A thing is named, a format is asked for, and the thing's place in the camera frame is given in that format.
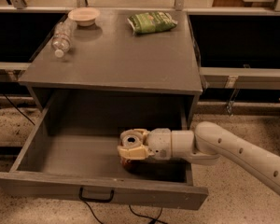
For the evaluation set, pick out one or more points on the red coke can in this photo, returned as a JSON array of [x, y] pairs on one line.
[[130, 141]]

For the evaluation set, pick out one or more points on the black drawer handle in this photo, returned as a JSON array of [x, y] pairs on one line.
[[95, 197]]

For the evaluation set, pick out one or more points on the grey open top drawer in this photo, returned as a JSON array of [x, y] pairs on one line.
[[56, 163]]

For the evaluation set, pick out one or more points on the green chip bag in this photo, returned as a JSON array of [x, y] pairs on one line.
[[152, 22]]

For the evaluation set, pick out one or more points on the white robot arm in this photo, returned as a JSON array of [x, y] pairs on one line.
[[204, 145]]

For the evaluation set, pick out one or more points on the clear plastic water bottle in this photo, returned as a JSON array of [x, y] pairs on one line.
[[62, 38]]

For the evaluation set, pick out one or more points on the grey cabinet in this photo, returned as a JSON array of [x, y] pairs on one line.
[[114, 79]]

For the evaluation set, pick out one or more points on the white paper bowl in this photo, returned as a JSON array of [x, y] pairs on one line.
[[84, 16]]

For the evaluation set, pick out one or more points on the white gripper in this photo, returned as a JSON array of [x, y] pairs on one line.
[[159, 144]]

